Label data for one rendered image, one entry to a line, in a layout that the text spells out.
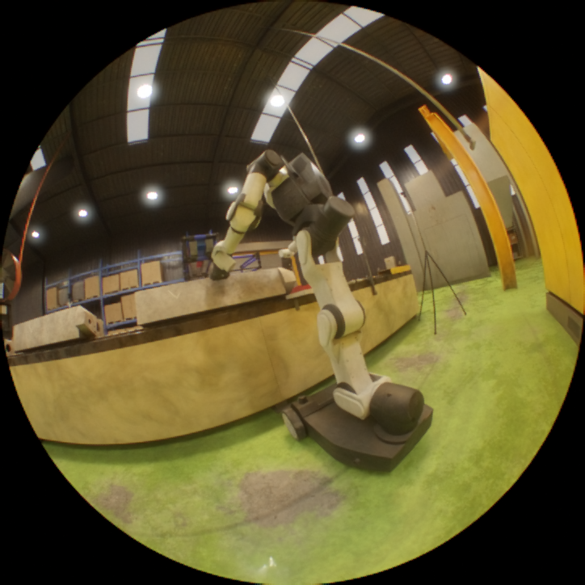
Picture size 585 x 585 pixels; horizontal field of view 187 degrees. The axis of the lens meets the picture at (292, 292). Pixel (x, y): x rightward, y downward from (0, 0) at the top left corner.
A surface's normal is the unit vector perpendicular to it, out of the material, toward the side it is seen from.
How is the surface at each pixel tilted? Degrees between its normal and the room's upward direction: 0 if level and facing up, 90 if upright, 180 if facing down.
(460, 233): 90
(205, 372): 88
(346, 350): 80
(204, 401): 90
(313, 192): 106
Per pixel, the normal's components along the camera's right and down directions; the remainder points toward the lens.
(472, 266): -0.84, 0.18
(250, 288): 0.44, -0.33
